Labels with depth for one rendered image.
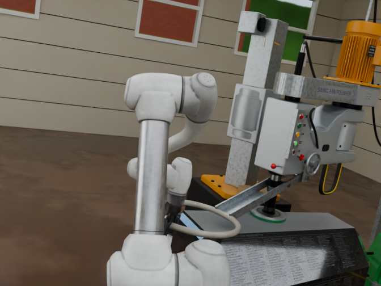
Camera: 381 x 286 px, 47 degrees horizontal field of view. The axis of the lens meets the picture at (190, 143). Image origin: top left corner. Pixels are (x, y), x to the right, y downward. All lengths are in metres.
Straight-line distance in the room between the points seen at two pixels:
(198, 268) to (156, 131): 0.46
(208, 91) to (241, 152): 1.88
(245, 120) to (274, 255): 1.13
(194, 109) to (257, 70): 1.79
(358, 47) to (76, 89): 5.93
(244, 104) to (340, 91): 0.73
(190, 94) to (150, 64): 6.91
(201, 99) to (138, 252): 0.54
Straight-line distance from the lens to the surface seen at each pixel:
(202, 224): 2.41
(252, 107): 3.19
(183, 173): 1.94
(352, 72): 3.09
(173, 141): 1.75
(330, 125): 2.88
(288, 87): 2.50
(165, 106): 1.46
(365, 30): 3.09
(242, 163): 3.33
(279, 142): 2.54
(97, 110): 8.28
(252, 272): 2.36
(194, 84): 1.48
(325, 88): 2.68
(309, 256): 2.63
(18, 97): 8.14
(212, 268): 1.40
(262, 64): 3.25
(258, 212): 2.70
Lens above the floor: 1.70
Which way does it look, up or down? 11 degrees down
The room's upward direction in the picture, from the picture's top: 10 degrees clockwise
